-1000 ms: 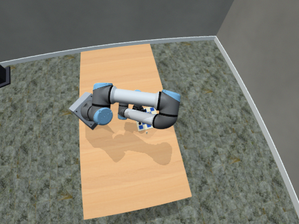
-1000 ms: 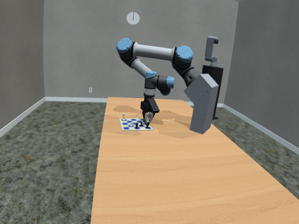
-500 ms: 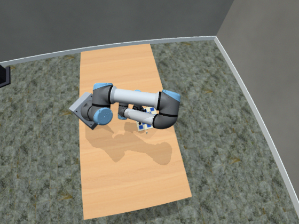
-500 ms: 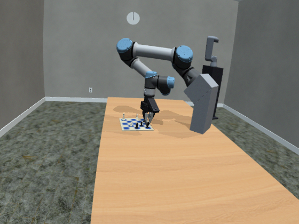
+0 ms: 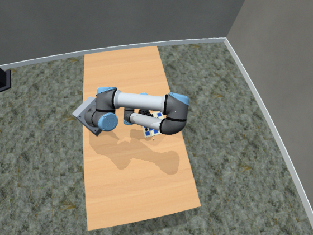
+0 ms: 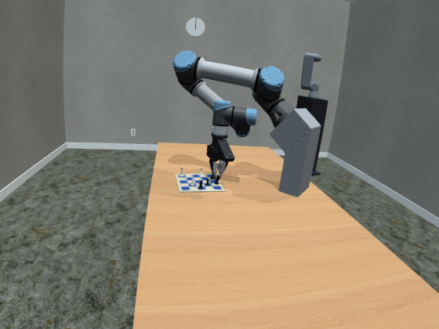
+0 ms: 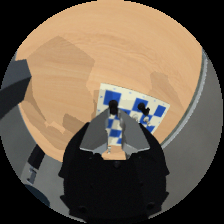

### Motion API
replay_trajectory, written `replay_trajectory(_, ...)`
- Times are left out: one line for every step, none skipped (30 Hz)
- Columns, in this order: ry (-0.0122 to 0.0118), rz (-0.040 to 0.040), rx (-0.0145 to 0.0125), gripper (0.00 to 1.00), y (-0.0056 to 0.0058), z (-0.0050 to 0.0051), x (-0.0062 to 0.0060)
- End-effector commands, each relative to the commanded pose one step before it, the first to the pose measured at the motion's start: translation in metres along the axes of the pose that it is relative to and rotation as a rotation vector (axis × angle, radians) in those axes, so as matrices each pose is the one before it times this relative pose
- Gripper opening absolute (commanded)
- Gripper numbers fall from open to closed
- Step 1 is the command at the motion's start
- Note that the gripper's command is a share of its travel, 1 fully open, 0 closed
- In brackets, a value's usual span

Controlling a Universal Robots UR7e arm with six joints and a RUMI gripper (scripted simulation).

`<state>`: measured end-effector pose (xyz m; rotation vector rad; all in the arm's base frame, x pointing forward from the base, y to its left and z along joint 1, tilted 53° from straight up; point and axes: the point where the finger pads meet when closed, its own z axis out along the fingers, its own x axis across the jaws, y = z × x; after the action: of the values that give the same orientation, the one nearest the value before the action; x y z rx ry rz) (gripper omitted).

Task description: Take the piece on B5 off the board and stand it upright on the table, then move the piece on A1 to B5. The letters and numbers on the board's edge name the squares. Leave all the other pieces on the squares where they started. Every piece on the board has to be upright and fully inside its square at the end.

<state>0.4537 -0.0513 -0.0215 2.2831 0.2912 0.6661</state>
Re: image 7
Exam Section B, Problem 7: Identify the blue and white chessboard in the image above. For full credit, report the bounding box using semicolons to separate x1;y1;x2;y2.
96;83;170;146

